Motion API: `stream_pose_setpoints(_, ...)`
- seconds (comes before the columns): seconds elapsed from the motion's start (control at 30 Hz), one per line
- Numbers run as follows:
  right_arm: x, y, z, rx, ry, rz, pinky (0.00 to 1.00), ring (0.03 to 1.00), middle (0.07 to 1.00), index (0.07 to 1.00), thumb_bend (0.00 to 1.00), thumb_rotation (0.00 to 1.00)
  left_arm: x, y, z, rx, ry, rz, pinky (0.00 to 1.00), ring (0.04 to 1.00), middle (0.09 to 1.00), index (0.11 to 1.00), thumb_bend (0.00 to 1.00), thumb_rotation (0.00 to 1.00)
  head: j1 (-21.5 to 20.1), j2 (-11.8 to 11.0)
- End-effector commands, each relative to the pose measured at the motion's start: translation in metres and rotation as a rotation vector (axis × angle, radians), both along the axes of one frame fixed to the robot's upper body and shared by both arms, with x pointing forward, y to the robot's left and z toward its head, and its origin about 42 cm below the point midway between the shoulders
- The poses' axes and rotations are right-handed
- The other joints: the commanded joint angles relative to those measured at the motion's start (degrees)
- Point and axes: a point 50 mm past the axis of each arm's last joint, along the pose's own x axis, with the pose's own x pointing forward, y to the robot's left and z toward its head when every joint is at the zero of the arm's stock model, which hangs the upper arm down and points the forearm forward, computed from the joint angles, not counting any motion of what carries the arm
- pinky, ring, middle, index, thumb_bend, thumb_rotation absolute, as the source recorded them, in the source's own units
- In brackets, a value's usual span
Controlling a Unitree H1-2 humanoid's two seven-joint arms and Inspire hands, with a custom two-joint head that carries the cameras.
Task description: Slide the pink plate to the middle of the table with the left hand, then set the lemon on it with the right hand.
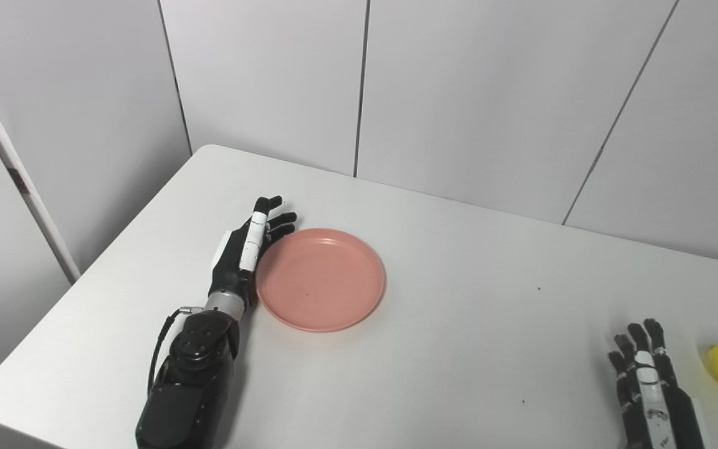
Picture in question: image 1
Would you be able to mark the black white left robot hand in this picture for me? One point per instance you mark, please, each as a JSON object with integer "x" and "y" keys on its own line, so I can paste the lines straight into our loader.
{"x": 244, "y": 255}

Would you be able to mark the pink round plate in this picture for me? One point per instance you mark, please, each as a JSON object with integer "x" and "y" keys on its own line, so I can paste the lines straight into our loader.
{"x": 320, "y": 279}

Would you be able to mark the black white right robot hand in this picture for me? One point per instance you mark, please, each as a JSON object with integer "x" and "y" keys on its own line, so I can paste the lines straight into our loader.
{"x": 655, "y": 399}

